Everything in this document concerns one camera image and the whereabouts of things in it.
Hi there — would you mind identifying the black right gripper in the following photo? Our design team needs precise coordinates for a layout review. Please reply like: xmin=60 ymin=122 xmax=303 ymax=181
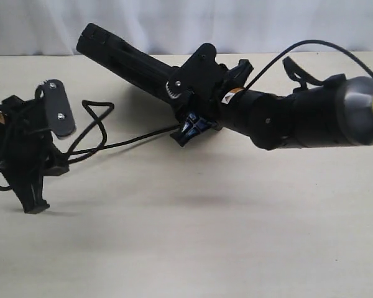
xmin=165 ymin=43 xmax=254 ymax=147

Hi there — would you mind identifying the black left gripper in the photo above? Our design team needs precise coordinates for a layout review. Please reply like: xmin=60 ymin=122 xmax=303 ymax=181
xmin=0 ymin=95 xmax=70 ymax=214

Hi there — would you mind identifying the black cord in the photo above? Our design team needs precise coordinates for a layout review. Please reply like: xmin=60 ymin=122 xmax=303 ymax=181
xmin=62 ymin=99 xmax=183 ymax=164

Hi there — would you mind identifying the black plastic carrying case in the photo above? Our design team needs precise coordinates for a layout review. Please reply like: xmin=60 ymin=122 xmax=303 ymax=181
xmin=76 ymin=23 xmax=179 ymax=108

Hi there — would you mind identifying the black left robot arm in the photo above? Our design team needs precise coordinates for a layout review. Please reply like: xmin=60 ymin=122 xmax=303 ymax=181
xmin=0 ymin=88 xmax=76 ymax=214

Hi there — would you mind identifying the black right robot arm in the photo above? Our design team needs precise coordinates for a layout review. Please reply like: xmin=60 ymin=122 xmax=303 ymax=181
xmin=165 ymin=43 xmax=373 ymax=150

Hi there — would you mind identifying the white backdrop curtain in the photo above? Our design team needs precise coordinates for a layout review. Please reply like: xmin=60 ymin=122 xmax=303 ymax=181
xmin=0 ymin=1 xmax=373 ymax=56

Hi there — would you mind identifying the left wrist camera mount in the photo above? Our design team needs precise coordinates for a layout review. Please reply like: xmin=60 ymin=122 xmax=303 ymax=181
xmin=35 ymin=79 xmax=76 ymax=139

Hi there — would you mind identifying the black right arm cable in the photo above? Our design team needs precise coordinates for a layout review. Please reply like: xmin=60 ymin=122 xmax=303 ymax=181
xmin=242 ymin=39 xmax=373 ymax=91

